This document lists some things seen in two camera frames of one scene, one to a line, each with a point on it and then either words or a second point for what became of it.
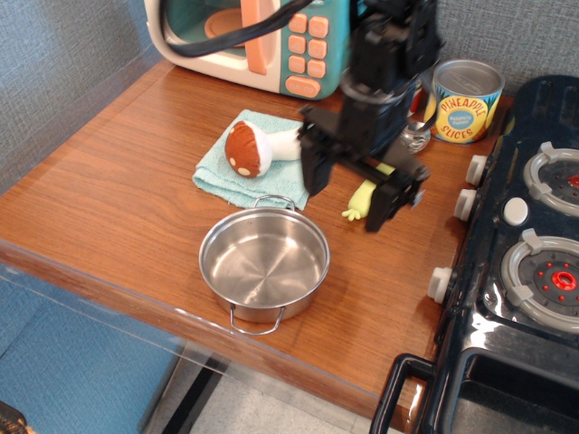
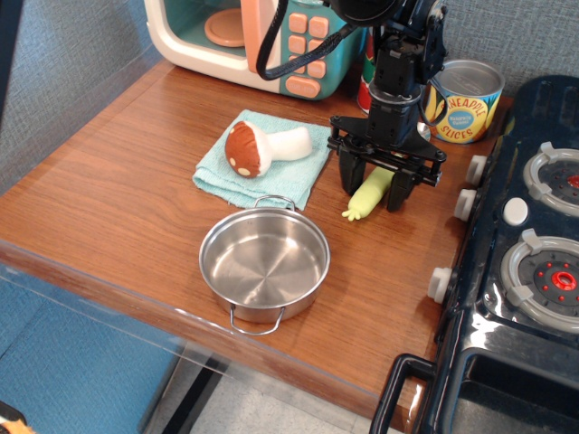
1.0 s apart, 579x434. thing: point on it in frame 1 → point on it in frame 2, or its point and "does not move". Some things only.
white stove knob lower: [438, 286] does not move
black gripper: [371, 127] → [388, 135]
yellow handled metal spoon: [414, 138] does not move
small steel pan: [256, 261] does not move
